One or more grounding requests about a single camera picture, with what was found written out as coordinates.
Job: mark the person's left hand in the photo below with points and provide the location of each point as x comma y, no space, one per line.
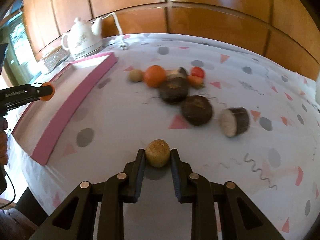
3,142

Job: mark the dark cut cylinder vegetable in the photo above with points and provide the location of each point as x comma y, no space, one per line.
234,121

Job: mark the small tan round fruit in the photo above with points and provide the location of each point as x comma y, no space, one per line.
157,153

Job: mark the orange carrot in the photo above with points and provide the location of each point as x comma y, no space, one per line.
195,81

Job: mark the red tomato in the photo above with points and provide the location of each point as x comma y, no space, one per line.
198,72

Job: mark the small tan fruit far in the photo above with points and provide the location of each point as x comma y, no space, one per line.
136,75

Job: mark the white ceramic electric kettle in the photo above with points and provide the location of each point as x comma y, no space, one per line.
83,38

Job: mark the white patterned tablecloth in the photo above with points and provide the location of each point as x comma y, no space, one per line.
276,162

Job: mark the dark round fruit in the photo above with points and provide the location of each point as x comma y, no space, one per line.
174,91
197,110

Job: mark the dark round fruit front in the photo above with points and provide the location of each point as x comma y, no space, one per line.
197,110

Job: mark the silver patterned tissue box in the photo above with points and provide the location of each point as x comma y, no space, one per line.
51,60

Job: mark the pink rimmed white tray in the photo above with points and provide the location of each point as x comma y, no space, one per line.
41,124

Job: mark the orange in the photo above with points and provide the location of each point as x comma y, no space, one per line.
47,91

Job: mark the pale cut vegetable piece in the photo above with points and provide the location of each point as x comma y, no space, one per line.
175,73

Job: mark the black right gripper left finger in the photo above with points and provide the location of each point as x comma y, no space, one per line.
124,187

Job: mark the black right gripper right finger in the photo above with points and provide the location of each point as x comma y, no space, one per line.
190,187

